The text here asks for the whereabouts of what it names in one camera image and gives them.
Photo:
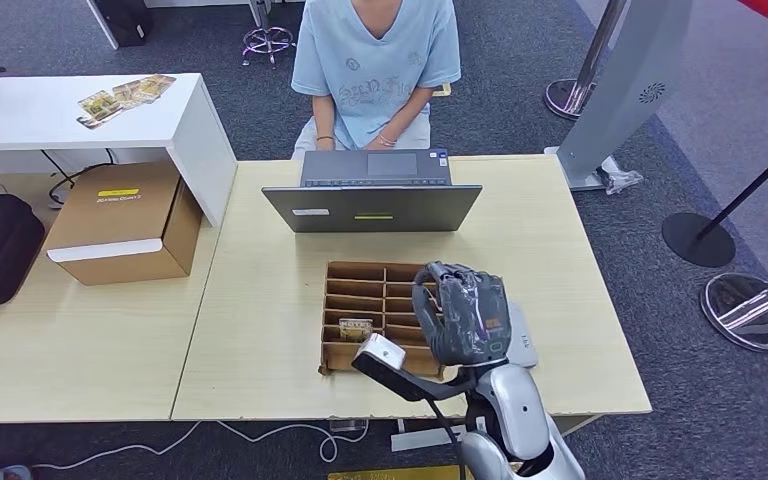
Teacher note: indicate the person's right hand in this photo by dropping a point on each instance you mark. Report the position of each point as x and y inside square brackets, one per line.
[325, 144]

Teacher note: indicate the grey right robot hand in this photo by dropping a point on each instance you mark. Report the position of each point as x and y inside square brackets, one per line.
[467, 318]

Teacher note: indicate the person's left hand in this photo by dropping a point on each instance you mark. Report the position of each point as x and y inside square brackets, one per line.
[380, 144]

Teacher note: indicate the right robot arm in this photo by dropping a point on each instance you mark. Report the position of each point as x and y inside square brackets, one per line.
[516, 417]

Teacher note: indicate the person's left forearm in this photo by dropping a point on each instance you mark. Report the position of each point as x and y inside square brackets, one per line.
[407, 116]

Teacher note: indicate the person's right forearm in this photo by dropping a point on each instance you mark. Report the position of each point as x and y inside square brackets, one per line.
[324, 118]

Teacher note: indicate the grey card reader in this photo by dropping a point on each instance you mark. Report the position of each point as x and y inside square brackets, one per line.
[523, 338]

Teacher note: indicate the person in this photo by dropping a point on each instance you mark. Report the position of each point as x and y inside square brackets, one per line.
[374, 60]

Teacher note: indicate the brown slotted card organizer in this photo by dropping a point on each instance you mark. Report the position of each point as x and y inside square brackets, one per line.
[351, 291]

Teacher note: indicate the grey laptop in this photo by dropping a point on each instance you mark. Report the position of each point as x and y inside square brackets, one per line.
[371, 208]

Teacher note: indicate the chrome stool base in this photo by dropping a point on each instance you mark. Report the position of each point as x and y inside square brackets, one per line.
[267, 40]

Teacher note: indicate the gold floor sheet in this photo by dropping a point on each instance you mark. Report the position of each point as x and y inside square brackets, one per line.
[390, 474]

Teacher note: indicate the clear plastic bag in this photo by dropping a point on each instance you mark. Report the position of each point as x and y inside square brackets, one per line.
[622, 179]

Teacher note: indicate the brown cardboard box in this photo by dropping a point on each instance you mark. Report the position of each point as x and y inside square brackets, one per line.
[119, 223]

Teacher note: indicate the black box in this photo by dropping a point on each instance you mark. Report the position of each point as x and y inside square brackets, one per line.
[124, 22]

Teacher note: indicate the grey kiosk panel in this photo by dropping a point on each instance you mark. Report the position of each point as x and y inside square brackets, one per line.
[626, 86]

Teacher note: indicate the chrome stanchion base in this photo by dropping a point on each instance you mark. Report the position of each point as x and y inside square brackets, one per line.
[748, 312]

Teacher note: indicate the white desk shelf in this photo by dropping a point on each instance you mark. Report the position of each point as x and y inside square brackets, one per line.
[33, 114]

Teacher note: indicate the blue shoe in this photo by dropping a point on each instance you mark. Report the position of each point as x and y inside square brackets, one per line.
[6, 474]

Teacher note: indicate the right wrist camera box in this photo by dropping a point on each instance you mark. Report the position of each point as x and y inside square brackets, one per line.
[380, 351]

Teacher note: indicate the chrome stanchion post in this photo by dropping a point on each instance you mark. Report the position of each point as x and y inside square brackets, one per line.
[589, 60]

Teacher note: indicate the black stanchion post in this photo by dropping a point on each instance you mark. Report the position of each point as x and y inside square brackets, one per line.
[698, 238]

